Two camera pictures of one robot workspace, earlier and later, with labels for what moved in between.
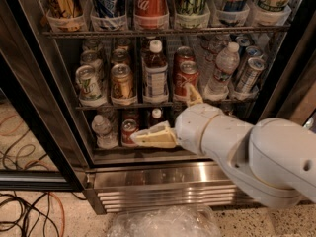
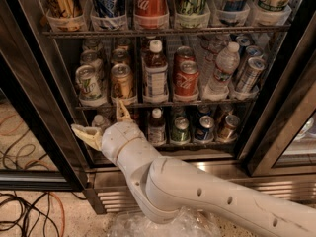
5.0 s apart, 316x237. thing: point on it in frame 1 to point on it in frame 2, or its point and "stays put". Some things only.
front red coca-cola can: x=188 y=72 stays put
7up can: x=89 y=87 stays put
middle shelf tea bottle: x=155 y=72 stays put
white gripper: x=190 y=124 to x=119 y=137
